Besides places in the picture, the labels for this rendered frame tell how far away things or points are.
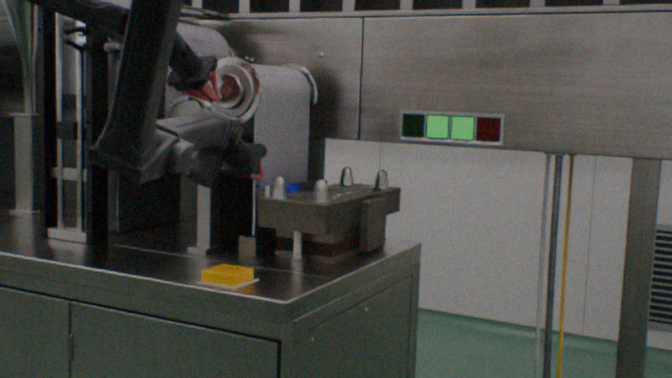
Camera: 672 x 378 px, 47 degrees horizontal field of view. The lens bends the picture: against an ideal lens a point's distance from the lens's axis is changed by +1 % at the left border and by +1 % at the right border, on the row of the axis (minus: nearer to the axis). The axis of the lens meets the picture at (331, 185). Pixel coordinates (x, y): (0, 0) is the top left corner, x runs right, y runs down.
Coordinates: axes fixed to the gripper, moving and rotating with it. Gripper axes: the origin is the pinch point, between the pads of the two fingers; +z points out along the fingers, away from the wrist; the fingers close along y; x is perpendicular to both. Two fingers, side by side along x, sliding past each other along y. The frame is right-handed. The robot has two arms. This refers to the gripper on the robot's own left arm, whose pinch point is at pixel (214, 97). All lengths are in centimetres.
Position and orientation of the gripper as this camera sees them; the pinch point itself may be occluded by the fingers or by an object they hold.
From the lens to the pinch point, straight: 164.5
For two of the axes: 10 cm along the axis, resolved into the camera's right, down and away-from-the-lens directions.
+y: 8.6, -0.1, -5.1
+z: 4.2, 5.6, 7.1
